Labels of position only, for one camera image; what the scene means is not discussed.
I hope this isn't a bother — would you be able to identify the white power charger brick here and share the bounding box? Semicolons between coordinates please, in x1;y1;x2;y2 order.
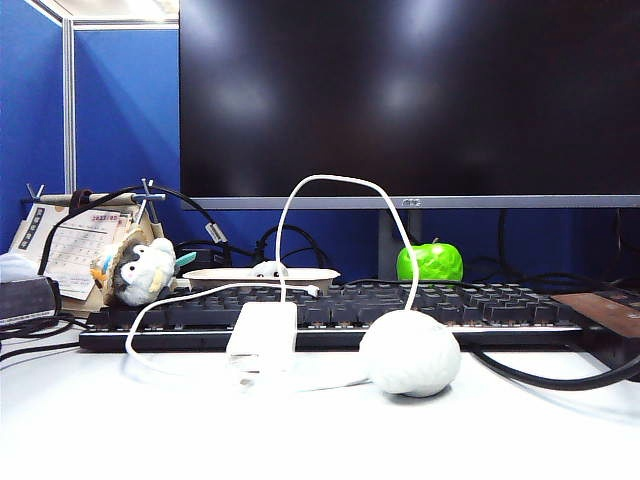
225;301;300;374

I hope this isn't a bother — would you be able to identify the white fluffy octopus plush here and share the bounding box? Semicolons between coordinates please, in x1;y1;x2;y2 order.
250;260;291;280

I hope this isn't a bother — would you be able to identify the thin black desk cable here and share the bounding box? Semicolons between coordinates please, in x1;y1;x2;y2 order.
0;313;87;362

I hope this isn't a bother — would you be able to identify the grey white penguin plush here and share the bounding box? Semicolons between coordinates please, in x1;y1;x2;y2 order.
89;237;199;308

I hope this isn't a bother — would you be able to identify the thin black monitor cable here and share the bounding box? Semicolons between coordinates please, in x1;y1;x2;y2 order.
463;209;622;297

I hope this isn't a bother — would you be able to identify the green toy apple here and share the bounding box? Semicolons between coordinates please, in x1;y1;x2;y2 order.
395;237;465;284

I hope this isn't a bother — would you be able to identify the white brain-shaped stress ball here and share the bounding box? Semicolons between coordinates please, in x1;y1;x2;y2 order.
358;309;463;399

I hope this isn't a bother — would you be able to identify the grey monitor stand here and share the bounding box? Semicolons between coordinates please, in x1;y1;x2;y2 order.
376;209;424;282

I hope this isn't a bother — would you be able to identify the small black adapter box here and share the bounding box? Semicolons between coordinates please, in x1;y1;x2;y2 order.
174;241;234;269

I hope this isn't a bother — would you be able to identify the thick black cable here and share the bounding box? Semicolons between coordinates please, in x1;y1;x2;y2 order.
468;343;640;393

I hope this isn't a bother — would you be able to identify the brown flat board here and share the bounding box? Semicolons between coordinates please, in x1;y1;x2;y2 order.
549;289;640;340

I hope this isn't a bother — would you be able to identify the silver partition post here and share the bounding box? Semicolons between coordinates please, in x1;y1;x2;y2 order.
60;17;78;195

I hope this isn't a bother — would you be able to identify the dark tissue box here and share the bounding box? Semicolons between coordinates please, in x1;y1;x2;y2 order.
0;276;62;327

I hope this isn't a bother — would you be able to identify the black mechanical keyboard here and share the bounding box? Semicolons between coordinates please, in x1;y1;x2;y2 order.
78;281;601;354

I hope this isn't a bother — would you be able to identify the looped black cable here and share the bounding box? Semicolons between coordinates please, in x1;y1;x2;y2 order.
253;224;332;272

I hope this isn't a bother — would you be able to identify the wooden frame desk calendar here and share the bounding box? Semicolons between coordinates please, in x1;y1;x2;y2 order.
9;178;167;317

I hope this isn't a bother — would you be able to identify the white charging cable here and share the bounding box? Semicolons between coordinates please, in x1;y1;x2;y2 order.
124;173;422;394

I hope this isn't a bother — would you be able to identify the white crumpled tissue paper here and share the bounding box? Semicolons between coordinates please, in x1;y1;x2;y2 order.
0;252;42;284

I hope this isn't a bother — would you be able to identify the black cable with white tag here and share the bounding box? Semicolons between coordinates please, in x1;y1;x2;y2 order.
37;185;232;277

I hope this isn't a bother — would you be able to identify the large black computer monitor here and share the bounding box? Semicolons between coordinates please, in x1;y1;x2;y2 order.
178;0;640;211

